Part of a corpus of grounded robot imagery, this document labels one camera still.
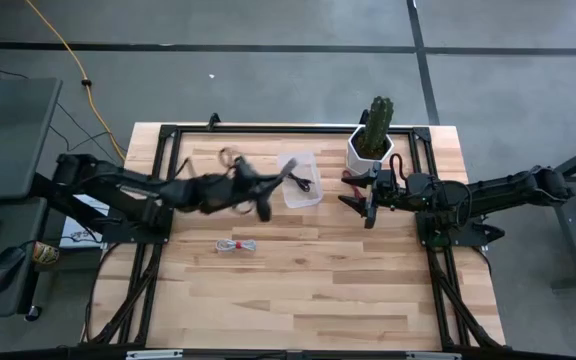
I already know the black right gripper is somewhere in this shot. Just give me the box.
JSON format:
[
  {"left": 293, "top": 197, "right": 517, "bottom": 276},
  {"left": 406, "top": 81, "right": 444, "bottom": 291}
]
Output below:
[{"left": 337, "top": 160, "right": 409, "bottom": 230}]

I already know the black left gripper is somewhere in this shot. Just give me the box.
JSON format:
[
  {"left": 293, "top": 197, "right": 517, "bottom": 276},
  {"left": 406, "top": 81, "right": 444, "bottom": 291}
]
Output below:
[{"left": 207, "top": 155, "right": 299, "bottom": 224}]

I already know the black USB-C cable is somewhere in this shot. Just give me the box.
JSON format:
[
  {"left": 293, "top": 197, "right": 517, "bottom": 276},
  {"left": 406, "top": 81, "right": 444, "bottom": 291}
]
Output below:
[{"left": 286, "top": 171, "right": 315, "bottom": 194}]

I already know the white cable with red tie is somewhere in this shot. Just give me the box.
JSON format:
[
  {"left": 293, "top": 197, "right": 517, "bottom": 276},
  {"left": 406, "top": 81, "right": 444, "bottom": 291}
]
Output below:
[{"left": 215, "top": 238, "right": 258, "bottom": 253}]

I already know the white hexagonal plant pot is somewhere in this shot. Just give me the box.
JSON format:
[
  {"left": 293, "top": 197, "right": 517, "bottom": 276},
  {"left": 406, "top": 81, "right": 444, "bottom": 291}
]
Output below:
[{"left": 345, "top": 124, "right": 395, "bottom": 178}]

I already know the clear plastic container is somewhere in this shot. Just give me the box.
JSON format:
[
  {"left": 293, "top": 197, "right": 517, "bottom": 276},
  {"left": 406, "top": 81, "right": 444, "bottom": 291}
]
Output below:
[{"left": 276, "top": 151, "right": 325, "bottom": 210}]

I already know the green cactus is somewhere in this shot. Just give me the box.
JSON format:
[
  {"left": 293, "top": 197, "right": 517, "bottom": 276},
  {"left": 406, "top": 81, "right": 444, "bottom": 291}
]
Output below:
[{"left": 365, "top": 95, "right": 395, "bottom": 156}]

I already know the white labelled box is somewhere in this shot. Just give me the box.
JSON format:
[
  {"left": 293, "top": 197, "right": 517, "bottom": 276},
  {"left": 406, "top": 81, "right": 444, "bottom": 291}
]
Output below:
[{"left": 60, "top": 194, "right": 107, "bottom": 250}]

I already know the gold patterned can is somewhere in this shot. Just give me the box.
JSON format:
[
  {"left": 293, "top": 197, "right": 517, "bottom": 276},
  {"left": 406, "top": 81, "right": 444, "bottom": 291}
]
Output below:
[{"left": 31, "top": 241, "right": 62, "bottom": 266}]

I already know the dark grey keyboard desk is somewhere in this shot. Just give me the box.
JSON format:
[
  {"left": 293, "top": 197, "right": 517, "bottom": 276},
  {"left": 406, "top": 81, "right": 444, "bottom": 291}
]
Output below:
[{"left": 0, "top": 197, "right": 49, "bottom": 320}]

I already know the grey desk top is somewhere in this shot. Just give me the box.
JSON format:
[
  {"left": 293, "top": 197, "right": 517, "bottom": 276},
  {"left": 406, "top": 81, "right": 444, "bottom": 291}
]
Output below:
[{"left": 0, "top": 77, "right": 63, "bottom": 201}]

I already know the black computer mouse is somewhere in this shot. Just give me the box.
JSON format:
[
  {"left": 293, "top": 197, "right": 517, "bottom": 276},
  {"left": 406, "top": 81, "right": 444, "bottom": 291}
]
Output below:
[{"left": 0, "top": 245, "right": 28, "bottom": 294}]

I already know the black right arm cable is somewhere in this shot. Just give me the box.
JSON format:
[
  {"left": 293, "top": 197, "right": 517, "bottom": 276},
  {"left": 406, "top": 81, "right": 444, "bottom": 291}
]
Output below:
[{"left": 387, "top": 152, "right": 410, "bottom": 184}]

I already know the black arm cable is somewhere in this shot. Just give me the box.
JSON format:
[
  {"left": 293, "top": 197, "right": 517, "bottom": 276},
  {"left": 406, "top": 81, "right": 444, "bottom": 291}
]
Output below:
[
  {"left": 387, "top": 152, "right": 410, "bottom": 184},
  {"left": 216, "top": 146, "right": 242, "bottom": 169}
]

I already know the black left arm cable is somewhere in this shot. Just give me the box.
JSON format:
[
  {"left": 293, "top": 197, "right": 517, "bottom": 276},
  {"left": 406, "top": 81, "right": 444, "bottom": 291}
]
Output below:
[{"left": 216, "top": 146, "right": 242, "bottom": 169}]

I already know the silver frame bracket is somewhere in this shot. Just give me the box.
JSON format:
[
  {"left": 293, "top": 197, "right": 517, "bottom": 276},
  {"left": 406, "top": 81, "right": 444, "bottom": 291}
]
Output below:
[
  {"left": 125, "top": 349, "right": 184, "bottom": 360},
  {"left": 405, "top": 351, "right": 463, "bottom": 360}
]

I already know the yellow extension cord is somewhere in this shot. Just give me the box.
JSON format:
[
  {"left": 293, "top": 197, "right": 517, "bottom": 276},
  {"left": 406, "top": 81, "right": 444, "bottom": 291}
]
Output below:
[{"left": 25, "top": 0, "right": 128, "bottom": 164}]

